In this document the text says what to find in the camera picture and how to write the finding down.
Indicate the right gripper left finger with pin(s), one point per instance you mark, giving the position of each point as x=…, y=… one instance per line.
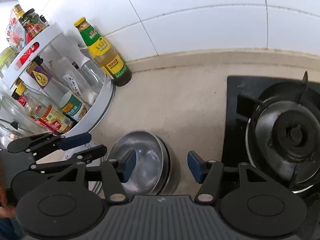
x=115, y=172

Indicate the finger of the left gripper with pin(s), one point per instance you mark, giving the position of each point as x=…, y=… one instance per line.
x=47, y=143
x=86, y=157

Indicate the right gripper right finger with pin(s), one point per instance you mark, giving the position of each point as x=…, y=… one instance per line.
x=208, y=174

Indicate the large steel bowl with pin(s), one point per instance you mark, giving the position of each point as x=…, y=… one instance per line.
x=157, y=170

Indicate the person's left hand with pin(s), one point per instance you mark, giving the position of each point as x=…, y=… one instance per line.
x=6, y=210

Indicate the glass pot lid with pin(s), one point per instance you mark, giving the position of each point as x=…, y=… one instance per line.
x=17, y=118

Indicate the red label soy sauce bottle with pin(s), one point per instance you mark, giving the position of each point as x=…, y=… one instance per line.
x=34, y=109

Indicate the yellow cap vinegar bottle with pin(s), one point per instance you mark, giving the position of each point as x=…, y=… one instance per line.
x=54, y=116

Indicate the white two-tier rotating rack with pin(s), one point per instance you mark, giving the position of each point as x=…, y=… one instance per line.
x=95, y=113

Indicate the purple label fish sauce bottle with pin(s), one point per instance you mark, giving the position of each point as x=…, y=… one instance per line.
x=62, y=96

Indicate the black gas stove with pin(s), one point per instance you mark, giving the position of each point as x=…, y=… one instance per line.
x=273, y=124

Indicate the clear bottle behind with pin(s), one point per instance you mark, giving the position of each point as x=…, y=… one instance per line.
x=91, y=72

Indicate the green lid glass jar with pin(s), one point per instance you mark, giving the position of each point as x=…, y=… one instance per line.
x=7, y=56

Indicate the green yellow label oil bottle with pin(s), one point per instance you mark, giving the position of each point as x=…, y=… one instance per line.
x=103, y=53

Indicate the red white snack packet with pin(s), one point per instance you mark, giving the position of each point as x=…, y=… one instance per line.
x=18, y=39

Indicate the dark sauce jar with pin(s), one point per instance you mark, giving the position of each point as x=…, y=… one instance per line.
x=32, y=24

